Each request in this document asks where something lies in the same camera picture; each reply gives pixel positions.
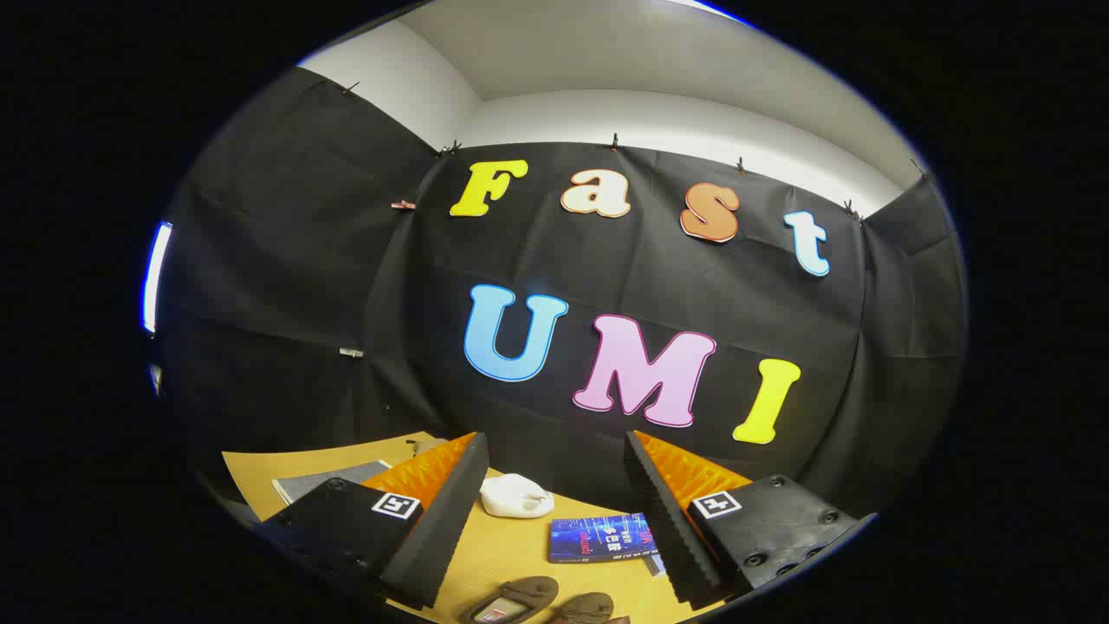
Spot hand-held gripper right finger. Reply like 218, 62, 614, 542
624, 431, 878, 610

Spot white plush toy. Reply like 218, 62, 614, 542
479, 473, 555, 520

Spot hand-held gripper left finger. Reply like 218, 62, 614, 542
256, 432, 491, 610

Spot dark blue book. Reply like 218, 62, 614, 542
548, 513, 661, 566

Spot black backdrop cloth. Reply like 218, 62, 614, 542
156, 68, 969, 521

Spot brown fuzzy shoe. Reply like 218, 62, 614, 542
554, 592, 618, 624
468, 575, 561, 624

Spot grey fabric storage box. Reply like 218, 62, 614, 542
272, 458, 392, 506

